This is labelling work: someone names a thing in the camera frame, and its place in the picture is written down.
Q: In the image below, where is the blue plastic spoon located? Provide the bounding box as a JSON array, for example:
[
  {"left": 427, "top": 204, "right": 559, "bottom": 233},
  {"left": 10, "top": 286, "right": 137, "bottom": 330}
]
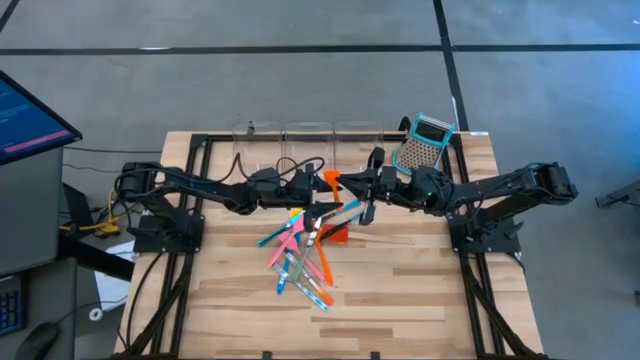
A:
[{"left": 276, "top": 234, "right": 301, "bottom": 296}]

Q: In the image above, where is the orange plastic spatula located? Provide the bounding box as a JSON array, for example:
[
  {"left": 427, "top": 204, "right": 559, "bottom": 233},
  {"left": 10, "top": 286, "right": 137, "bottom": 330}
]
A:
[{"left": 310, "top": 230, "right": 335, "bottom": 288}]

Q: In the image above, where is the white paper sheet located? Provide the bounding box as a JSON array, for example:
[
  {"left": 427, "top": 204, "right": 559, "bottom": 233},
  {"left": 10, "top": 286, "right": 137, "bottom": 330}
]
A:
[{"left": 93, "top": 269, "right": 135, "bottom": 312}]

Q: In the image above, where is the black keyboard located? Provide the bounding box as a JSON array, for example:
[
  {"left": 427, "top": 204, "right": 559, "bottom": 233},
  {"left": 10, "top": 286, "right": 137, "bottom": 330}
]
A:
[{"left": 0, "top": 272, "right": 29, "bottom": 337}]

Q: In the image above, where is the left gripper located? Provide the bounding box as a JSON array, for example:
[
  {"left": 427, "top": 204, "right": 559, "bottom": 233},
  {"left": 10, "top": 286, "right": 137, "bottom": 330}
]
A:
[{"left": 292, "top": 163, "right": 346, "bottom": 232}]

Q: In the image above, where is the teal patterned knife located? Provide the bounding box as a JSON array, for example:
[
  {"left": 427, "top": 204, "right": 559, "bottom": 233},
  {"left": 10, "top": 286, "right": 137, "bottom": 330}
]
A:
[{"left": 256, "top": 207, "right": 314, "bottom": 249}]

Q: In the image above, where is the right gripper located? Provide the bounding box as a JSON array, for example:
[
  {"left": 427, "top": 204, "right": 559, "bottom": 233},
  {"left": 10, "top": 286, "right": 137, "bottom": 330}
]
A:
[{"left": 338, "top": 148, "right": 401, "bottom": 226}]

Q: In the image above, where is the clear plastic bin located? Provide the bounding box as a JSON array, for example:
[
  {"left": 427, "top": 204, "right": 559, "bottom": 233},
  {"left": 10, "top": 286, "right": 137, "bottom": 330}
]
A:
[
  {"left": 333, "top": 121, "right": 386, "bottom": 176},
  {"left": 230, "top": 121, "right": 284, "bottom": 181},
  {"left": 282, "top": 121, "right": 336, "bottom": 176}
]

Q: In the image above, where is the teal metal box grater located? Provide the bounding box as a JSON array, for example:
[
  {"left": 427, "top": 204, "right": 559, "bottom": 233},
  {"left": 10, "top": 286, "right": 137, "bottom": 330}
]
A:
[{"left": 391, "top": 111, "right": 457, "bottom": 181}]

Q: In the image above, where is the pink silicone spatula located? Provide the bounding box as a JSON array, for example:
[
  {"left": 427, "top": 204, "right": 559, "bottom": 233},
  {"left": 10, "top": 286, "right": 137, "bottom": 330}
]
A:
[{"left": 266, "top": 215, "right": 307, "bottom": 270}]

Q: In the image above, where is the grey computer desk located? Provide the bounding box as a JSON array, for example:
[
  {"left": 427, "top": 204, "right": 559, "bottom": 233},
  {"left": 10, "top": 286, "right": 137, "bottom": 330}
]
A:
[{"left": 0, "top": 147, "right": 79, "bottom": 360}]

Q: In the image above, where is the computer monitor blue screen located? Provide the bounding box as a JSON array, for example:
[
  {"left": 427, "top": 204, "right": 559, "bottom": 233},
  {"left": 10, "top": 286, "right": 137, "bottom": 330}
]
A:
[{"left": 0, "top": 69, "right": 84, "bottom": 167}]

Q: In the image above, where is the yellow cable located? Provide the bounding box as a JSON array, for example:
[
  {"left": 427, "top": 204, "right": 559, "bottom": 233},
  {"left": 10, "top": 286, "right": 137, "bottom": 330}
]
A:
[{"left": 58, "top": 188, "right": 122, "bottom": 238}]

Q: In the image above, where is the black base cable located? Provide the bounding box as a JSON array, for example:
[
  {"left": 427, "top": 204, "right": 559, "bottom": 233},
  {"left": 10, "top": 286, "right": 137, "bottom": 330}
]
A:
[{"left": 124, "top": 252, "right": 166, "bottom": 352}]

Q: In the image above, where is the black computer mouse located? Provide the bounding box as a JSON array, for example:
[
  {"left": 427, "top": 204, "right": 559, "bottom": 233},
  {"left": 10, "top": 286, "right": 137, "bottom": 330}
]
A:
[{"left": 13, "top": 322, "right": 61, "bottom": 360}]

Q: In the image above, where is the orange silicone spoon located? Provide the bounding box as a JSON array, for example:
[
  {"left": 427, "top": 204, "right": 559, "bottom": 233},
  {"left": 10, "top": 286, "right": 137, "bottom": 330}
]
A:
[{"left": 323, "top": 168, "right": 347, "bottom": 204}]

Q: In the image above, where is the pink silicone spoon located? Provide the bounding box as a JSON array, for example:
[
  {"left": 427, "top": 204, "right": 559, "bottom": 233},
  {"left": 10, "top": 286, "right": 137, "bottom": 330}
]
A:
[{"left": 278, "top": 232, "right": 326, "bottom": 284}]

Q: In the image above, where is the black aluminium table frame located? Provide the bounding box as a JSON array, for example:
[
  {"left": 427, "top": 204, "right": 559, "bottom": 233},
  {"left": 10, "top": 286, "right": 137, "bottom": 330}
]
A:
[{"left": 112, "top": 130, "right": 546, "bottom": 360}]

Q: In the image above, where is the black desk leg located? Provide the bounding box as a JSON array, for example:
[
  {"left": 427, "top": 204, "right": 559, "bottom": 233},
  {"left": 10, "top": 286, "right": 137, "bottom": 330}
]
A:
[{"left": 58, "top": 233, "right": 137, "bottom": 282}]

